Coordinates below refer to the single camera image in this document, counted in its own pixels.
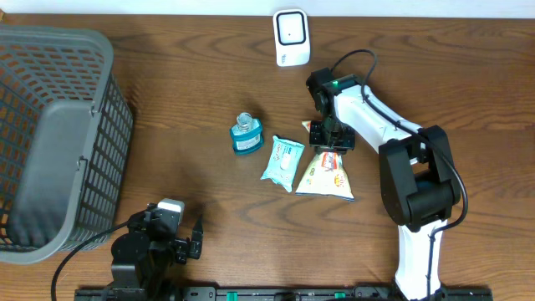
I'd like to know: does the yellow snack bag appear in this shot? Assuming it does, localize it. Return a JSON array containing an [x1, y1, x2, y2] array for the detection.
[[294, 120, 355, 202]]

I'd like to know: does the teal wet wipes pack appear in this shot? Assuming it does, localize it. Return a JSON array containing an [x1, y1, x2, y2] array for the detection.
[[261, 135, 304, 192]]

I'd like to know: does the teal mouthwash bottle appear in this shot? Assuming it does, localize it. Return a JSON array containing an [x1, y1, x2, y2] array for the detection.
[[229, 112, 263, 156]]

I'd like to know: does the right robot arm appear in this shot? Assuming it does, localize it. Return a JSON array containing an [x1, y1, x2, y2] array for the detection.
[[306, 68, 466, 300]]

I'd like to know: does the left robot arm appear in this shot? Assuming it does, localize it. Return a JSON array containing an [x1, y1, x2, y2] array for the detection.
[[100, 204, 204, 301]]

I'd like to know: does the white barcode scanner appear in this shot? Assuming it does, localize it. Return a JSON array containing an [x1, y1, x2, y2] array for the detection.
[[273, 8, 311, 67]]

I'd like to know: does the grey plastic basket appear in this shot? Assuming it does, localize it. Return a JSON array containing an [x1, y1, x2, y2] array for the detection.
[[1, 25, 134, 264]]

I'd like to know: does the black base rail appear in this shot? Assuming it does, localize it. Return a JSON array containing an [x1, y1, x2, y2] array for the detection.
[[74, 285, 494, 301]]

